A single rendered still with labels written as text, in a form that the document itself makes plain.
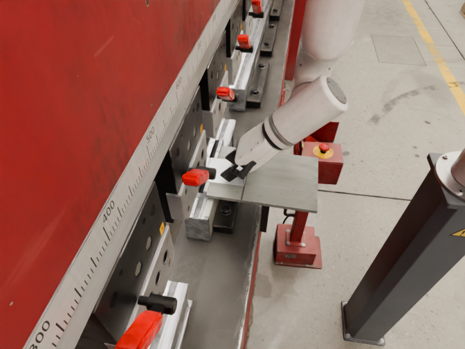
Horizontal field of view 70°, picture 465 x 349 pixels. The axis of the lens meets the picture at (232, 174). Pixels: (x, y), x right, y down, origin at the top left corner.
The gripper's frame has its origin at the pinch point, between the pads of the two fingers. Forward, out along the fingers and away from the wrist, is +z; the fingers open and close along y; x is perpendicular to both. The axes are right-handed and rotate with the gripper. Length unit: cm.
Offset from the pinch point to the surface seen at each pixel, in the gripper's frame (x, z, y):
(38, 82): -34, -36, 44
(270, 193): 9.7, -5.0, 5.1
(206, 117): -16.2, -14.7, 9.4
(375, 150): 127, 27, -133
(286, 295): 85, 62, -16
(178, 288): -0.4, 7.4, 30.8
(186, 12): -29.6, -31.5, 17.2
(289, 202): 13.2, -8.0, 7.0
